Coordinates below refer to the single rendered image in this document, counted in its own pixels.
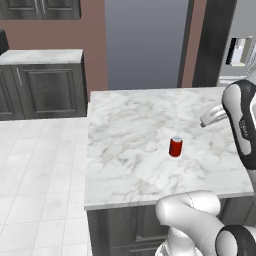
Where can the dark grey base cabinet run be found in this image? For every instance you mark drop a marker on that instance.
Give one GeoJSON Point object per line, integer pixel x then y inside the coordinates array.
{"type": "Point", "coordinates": [46, 90]}

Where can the red can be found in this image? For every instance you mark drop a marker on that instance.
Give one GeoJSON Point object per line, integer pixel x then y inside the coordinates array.
{"type": "Point", "coordinates": [175, 147]}

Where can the dark grey island cabinet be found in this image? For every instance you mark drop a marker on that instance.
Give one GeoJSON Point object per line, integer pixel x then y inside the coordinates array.
{"type": "Point", "coordinates": [123, 230]}

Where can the dark tall cabinet panel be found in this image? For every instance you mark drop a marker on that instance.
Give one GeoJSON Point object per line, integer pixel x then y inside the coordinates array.
{"type": "Point", "coordinates": [213, 43]}

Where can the black appliance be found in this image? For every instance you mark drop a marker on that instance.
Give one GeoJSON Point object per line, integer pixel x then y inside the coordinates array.
{"type": "Point", "coordinates": [3, 41]}

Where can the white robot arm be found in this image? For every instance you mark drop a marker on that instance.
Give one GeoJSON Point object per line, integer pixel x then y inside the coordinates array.
{"type": "Point", "coordinates": [193, 213]}

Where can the dark grey wall cabinets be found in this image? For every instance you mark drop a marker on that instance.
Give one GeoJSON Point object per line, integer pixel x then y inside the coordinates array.
{"type": "Point", "coordinates": [40, 8]}

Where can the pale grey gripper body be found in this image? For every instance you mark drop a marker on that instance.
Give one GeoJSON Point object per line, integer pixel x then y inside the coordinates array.
{"type": "Point", "coordinates": [215, 115]}

